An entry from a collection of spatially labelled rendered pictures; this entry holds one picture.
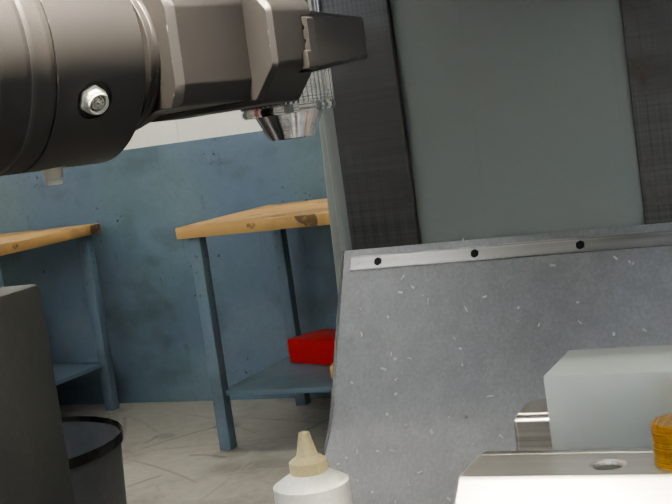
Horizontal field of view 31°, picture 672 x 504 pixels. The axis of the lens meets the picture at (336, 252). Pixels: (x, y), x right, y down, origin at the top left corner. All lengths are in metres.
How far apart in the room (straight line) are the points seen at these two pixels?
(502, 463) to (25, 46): 0.26
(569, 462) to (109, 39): 0.26
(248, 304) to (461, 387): 4.62
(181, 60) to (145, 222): 5.25
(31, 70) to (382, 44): 0.54
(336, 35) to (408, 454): 0.43
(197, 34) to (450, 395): 0.48
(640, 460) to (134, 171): 5.29
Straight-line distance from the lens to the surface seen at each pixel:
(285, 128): 0.60
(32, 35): 0.48
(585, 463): 0.53
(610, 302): 0.92
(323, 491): 0.63
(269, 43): 0.53
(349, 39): 0.60
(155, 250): 5.75
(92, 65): 0.50
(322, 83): 0.60
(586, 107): 0.94
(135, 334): 5.90
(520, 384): 0.93
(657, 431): 0.51
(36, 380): 0.83
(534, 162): 0.95
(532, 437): 0.62
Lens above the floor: 1.19
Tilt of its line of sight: 6 degrees down
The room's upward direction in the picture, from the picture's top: 8 degrees counter-clockwise
